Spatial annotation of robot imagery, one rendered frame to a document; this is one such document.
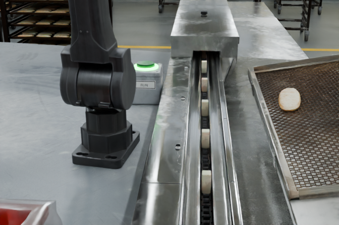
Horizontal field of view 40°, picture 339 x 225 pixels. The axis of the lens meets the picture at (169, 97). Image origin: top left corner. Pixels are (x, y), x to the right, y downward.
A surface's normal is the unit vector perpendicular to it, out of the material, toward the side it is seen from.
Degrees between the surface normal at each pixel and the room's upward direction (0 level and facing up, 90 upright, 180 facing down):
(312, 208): 10
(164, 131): 0
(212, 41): 90
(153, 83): 90
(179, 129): 0
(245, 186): 0
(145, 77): 90
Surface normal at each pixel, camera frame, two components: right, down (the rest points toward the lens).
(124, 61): 0.97, 0.08
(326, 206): -0.18, -0.93
